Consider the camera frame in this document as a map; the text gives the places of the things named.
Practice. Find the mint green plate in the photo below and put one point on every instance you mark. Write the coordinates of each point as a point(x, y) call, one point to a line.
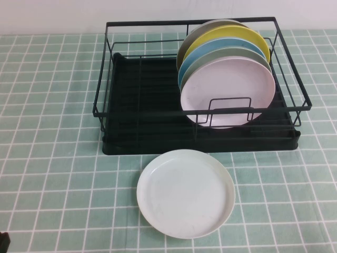
point(226, 54)

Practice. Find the pink plate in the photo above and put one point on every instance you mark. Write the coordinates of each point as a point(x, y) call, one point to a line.
point(226, 84)

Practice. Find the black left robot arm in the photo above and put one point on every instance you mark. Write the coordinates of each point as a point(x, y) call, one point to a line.
point(4, 243)

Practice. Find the grey plate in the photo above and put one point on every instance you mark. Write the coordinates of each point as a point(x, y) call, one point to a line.
point(189, 39)

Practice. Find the yellow plate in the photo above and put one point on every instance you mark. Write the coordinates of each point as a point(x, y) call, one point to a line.
point(231, 33)

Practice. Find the black plastic drip tray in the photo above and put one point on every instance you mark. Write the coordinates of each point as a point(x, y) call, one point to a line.
point(158, 147)

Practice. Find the blue plate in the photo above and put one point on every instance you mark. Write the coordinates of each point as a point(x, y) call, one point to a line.
point(210, 44)

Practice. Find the white plate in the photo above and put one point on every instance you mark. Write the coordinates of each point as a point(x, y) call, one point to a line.
point(184, 189)

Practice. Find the green checked tablecloth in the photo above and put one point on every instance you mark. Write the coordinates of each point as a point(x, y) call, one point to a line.
point(289, 184)

